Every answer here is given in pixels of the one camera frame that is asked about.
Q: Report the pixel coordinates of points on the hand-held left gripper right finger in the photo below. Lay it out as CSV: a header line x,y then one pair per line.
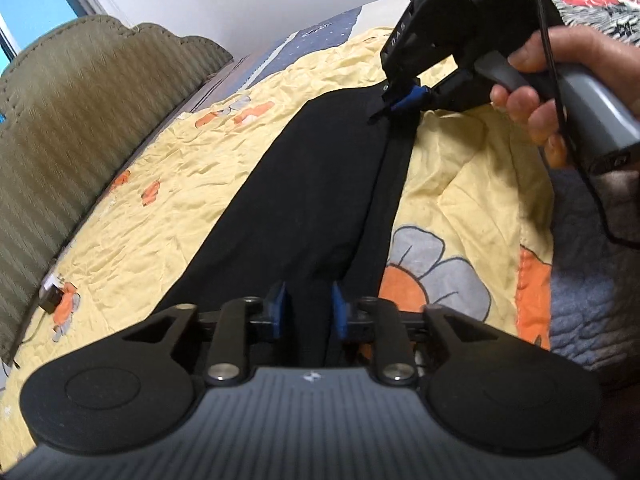
x,y
339,317

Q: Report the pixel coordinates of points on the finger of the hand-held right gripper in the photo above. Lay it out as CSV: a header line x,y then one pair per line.
x,y
460,90
407,97

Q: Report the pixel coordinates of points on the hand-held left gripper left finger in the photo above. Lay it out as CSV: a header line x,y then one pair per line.
x,y
277,310

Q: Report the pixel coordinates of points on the black pants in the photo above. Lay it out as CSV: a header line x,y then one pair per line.
x,y
310,185

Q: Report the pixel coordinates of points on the person's right hand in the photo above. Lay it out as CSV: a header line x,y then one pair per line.
x,y
575,45

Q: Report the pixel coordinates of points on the yellow flower printed blanket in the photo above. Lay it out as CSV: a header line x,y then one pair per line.
x,y
450,185

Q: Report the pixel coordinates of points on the blue bed sheet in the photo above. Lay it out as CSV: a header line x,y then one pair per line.
x,y
325,25

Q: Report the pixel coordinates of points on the red flower printed quilt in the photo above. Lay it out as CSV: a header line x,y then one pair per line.
x,y
600,0

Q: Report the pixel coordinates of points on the grey mattress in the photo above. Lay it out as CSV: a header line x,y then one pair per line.
x,y
220,80

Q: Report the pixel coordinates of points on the black charger block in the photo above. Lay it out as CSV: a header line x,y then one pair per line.
x,y
51,301

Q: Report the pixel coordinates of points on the white plug adapter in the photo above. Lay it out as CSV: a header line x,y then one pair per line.
x,y
52,281

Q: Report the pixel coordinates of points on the grey-blue textured blanket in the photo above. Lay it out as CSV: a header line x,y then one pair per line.
x,y
585,285

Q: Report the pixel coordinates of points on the olive padded headboard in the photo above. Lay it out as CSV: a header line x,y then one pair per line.
x,y
75,135

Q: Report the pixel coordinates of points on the window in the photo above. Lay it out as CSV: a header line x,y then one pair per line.
x,y
30,5

